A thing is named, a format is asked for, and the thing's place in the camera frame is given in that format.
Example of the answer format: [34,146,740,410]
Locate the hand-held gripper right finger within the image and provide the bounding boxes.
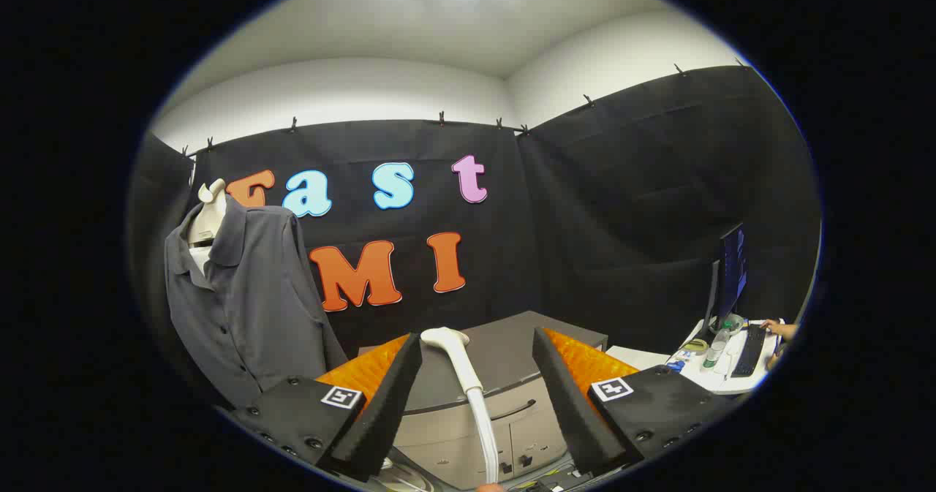
[531,327,741,478]

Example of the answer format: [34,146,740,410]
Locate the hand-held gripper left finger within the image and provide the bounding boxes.
[219,333,425,482]

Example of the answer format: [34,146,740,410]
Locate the grey button-up shirt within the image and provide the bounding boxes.
[164,198,350,409]

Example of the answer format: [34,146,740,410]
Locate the grey cabinet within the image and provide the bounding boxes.
[357,311,609,490]

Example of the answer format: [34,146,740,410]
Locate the white desk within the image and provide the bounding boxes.
[607,319,787,395]

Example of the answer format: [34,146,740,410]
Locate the clear plastic bottle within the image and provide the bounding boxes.
[702,329,731,370]

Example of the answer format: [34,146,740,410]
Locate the black keyboard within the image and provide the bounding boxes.
[731,324,767,378]

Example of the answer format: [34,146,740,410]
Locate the black computer monitor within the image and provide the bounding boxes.
[703,223,748,332]

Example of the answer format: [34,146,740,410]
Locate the white mannequin torso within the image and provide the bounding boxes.
[188,178,227,277]

